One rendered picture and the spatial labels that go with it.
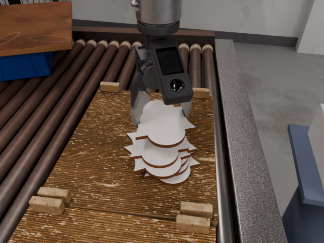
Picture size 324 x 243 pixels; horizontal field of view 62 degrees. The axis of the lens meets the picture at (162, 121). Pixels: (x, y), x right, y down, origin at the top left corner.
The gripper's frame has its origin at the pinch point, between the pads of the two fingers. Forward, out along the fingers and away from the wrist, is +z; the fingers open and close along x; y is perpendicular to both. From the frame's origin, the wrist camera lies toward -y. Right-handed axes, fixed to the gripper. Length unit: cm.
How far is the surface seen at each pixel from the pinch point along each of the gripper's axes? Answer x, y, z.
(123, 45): 0, 66, 11
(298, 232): -39, -12, 41
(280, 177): -92, 48, 103
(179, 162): -1.7, -7.0, 5.5
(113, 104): 8.8, 22.2, 9.3
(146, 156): 4.5, -4.6, 4.6
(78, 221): 18.8, -12.7, 9.3
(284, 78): -169, 160, 103
